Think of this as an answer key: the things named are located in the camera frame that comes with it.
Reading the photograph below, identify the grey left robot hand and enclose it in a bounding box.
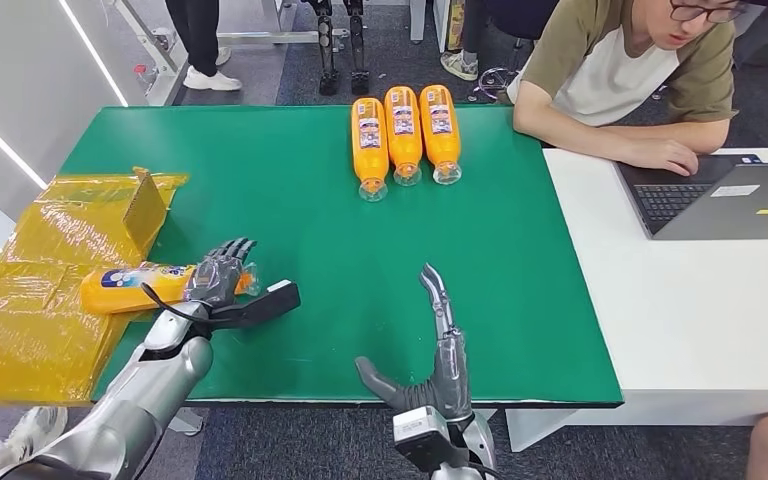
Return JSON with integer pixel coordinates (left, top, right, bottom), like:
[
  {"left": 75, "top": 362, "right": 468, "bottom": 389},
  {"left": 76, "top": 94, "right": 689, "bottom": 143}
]
[{"left": 183, "top": 237, "right": 259, "bottom": 313}]

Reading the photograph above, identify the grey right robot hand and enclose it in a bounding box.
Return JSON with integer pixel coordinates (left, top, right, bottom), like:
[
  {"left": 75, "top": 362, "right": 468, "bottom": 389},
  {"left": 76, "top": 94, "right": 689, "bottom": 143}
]
[{"left": 355, "top": 262, "right": 475, "bottom": 423}]

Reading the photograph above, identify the orange juice bottle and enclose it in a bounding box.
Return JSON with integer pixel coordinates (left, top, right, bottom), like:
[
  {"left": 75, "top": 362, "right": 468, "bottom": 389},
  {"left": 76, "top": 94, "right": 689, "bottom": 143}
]
[
  {"left": 418, "top": 84, "right": 463, "bottom": 186},
  {"left": 383, "top": 85, "right": 423, "bottom": 188},
  {"left": 350, "top": 97, "right": 390, "bottom": 203},
  {"left": 79, "top": 261, "right": 263, "bottom": 316}
]

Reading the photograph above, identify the white table leg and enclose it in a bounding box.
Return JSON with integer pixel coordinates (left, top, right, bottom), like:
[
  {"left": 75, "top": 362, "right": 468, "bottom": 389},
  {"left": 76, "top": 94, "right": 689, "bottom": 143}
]
[
  {"left": 167, "top": 406, "right": 208, "bottom": 439},
  {"left": 505, "top": 408, "right": 624, "bottom": 454}
]

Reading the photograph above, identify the yellow taped cardboard box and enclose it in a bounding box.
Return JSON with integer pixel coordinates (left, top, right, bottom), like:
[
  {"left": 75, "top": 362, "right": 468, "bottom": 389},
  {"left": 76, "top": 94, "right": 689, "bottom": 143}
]
[{"left": 0, "top": 166, "right": 190, "bottom": 407}]

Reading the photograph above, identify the standing person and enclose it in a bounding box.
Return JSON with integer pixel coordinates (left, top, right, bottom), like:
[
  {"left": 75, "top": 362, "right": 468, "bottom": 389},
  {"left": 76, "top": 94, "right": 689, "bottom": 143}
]
[{"left": 163, "top": 0, "right": 244, "bottom": 93}]

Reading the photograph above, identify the person's white shoe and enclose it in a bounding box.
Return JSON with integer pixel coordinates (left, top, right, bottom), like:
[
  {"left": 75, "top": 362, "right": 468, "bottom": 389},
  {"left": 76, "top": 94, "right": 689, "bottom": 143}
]
[{"left": 0, "top": 405, "right": 69, "bottom": 480}]

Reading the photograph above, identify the black robot leg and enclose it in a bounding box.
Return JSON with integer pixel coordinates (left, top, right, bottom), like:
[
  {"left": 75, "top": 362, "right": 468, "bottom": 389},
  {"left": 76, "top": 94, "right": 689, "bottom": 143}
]
[
  {"left": 301, "top": 0, "right": 343, "bottom": 97},
  {"left": 342, "top": 0, "right": 372, "bottom": 97}
]

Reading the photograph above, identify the office chair base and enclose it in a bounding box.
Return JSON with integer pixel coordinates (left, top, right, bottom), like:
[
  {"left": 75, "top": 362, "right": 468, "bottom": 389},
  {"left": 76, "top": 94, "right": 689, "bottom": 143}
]
[{"left": 473, "top": 66, "right": 521, "bottom": 105}]

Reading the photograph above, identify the person's right hand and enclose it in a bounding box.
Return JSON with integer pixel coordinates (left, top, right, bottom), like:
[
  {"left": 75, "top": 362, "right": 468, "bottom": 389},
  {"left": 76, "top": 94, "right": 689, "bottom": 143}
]
[{"left": 622, "top": 139, "right": 700, "bottom": 178}]

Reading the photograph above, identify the person in dark trousers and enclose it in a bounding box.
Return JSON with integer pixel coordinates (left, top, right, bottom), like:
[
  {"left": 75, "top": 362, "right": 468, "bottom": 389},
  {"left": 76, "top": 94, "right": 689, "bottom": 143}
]
[{"left": 440, "top": 0, "right": 498, "bottom": 83}]

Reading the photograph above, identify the grey laptop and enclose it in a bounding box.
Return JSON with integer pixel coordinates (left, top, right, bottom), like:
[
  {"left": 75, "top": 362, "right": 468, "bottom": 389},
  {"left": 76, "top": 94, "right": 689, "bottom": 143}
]
[{"left": 614, "top": 153, "right": 768, "bottom": 242}]

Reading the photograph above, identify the white furniture leg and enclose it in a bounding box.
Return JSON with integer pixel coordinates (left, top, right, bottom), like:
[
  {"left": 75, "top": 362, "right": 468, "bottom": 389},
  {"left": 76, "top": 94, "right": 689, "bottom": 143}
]
[
  {"left": 409, "top": 0, "right": 428, "bottom": 44},
  {"left": 432, "top": 0, "right": 450, "bottom": 53}
]

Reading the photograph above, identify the seated person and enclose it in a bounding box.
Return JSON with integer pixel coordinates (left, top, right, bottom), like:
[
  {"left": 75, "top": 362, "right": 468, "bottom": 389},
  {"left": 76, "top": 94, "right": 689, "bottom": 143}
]
[{"left": 506, "top": 0, "right": 746, "bottom": 179}]

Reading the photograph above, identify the orange snack bag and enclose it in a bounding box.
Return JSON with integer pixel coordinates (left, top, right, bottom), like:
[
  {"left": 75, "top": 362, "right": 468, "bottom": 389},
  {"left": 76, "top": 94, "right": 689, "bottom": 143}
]
[{"left": 446, "top": 0, "right": 466, "bottom": 52}]

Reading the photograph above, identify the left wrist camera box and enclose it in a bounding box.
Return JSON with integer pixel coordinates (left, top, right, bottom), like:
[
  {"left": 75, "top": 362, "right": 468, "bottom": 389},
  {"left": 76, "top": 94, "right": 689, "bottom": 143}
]
[{"left": 226, "top": 279, "right": 302, "bottom": 331}]

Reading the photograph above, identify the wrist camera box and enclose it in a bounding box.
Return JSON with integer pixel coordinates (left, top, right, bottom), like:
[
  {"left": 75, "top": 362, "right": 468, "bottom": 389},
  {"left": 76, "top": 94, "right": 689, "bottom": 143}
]
[
  {"left": 392, "top": 405, "right": 473, "bottom": 476},
  {"left": 226, "top": 279, "right": 302, "bottom": 331}
]

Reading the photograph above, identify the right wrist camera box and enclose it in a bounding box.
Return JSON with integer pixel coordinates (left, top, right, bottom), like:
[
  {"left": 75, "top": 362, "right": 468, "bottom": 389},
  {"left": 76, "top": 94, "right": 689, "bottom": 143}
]
[{"left": 392, "top": 405, "right": 473, "bottom": 476}]

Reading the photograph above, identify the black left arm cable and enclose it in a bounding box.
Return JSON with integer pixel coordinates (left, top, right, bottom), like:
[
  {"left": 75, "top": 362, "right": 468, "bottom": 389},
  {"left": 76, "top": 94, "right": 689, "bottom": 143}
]
[{"left": 140, "top": 282, "right": 233, "bottom": 327}]

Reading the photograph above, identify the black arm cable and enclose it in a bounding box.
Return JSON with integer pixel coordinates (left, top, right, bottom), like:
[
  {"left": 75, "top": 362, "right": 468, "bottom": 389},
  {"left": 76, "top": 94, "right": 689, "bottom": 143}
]
[
  {"left": 140, "top": 282, "right": 233, "bottom": 327},
  {"left": 456, "top": 462, "right": 506, "bottom": 480}
]

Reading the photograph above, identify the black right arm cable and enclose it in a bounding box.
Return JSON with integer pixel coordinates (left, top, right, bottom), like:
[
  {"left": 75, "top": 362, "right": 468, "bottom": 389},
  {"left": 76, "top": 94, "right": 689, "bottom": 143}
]
[{"left": 456, "top": 462, "right": 506, "bottom": 480}]

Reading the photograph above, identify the white metal frame stand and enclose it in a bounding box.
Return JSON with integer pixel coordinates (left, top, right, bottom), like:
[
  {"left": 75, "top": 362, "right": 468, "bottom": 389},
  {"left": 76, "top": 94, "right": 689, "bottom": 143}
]
[{"left": 102, "top": 0, "right": 352, "bottom": 107}]

